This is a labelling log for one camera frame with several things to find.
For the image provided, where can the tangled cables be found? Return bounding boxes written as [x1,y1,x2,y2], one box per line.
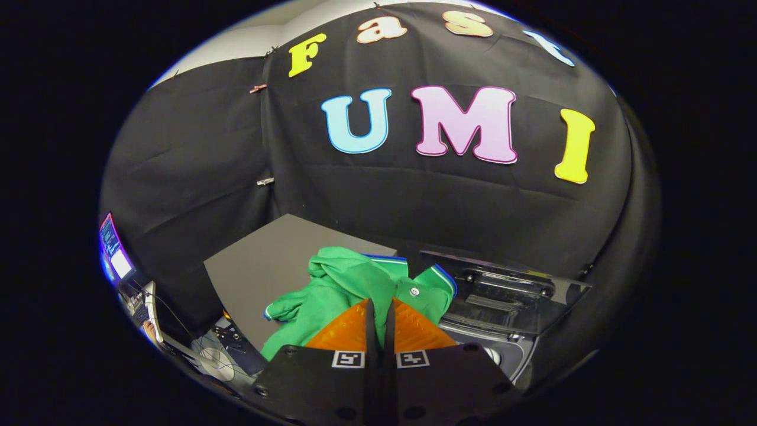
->
[192,317,262,385]

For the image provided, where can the black backdrop cloth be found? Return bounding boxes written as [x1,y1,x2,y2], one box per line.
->
[99,2,662,391]

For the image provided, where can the grey table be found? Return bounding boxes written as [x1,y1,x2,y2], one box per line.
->
[204,214,398,356]

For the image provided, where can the green polo shirt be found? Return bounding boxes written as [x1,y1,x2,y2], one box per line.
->
[260,246,458,362]

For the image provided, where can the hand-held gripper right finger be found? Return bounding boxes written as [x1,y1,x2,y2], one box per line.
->
[381,297,522,426]

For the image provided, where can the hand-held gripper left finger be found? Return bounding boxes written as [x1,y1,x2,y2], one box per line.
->
[253,298,380,426]

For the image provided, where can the open laptop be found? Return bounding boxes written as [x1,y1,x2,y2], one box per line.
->
[99,212,166,347]

